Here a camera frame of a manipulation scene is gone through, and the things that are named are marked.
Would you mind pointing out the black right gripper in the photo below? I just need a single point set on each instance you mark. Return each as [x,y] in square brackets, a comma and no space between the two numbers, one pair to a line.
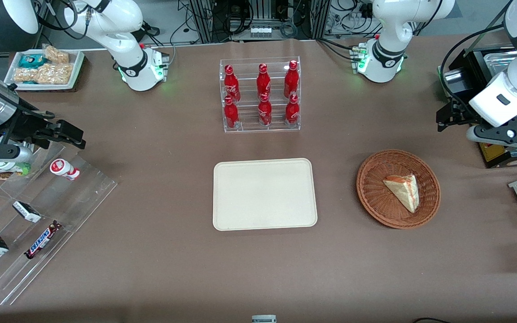
[24,125]

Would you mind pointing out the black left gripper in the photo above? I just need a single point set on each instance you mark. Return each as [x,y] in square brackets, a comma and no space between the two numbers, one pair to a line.
[459,111]

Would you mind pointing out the triangular sandwich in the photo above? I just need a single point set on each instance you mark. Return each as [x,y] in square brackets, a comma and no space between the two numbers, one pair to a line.
[405,190]

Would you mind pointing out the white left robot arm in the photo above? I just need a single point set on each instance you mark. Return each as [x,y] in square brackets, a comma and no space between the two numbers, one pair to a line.
[391,42]

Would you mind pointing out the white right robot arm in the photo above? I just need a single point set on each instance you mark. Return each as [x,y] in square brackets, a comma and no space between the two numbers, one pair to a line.
[121,31]

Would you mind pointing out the white snack tray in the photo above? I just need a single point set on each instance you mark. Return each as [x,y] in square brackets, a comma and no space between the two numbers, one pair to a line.
[76,60]

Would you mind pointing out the brown round wicker basket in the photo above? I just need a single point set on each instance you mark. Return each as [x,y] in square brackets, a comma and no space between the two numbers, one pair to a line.
[384,202]

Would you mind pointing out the beige rectangular plastic tray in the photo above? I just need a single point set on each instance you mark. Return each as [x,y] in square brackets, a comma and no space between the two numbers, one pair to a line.
[265,194]

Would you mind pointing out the white red yogurt bottle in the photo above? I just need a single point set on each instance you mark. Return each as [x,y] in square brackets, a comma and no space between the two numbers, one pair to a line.
[63,168]

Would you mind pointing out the black food warmer appliance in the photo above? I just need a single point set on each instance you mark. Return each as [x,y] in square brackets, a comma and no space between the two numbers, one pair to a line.
[494,154]

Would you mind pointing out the clear acrylic stepped display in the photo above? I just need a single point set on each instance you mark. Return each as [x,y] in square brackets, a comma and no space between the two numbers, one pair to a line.
[74,197]

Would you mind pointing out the large clear peanut snack bag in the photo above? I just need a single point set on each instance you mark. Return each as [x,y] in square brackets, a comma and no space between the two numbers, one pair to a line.
[50,74]

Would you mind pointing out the green lidded cup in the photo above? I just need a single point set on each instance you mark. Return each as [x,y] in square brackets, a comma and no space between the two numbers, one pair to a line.
[16,169]

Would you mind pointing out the steel food pan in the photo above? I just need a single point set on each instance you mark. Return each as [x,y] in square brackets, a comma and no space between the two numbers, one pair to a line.
[503,60]

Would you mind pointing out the small clear peanut snack bag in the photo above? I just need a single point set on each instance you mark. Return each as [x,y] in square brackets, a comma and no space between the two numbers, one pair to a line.
[56,54]

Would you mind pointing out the teal snack packet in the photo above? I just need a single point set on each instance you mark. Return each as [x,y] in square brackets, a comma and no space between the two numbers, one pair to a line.
[32,60]

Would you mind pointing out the snickers chocolate bar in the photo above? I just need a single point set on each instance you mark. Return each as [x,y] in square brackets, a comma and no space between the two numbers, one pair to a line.
[42,240]

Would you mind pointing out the red cola bottle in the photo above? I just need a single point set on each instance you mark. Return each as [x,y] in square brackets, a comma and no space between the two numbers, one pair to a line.
[292,111]
[265,112]
[231,114]
[291,80]
[263,80]
[231,85]

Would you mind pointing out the clear acrylic bottle rack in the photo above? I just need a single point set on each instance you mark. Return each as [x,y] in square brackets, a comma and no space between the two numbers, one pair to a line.
[249,123]

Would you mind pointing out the white power strip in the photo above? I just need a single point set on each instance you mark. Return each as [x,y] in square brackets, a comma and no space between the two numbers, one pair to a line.
[261,32]

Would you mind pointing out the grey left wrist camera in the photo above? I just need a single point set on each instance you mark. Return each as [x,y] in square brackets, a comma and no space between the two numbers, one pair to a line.
[501,134]

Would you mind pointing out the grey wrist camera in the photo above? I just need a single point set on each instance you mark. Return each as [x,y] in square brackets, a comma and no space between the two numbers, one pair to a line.
[501,134]
[2,153]

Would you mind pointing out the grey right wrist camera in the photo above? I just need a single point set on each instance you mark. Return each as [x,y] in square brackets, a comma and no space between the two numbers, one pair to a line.
[2,153]

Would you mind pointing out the aluminium equipment frame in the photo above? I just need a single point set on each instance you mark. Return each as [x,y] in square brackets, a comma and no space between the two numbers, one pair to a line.
[204,20]

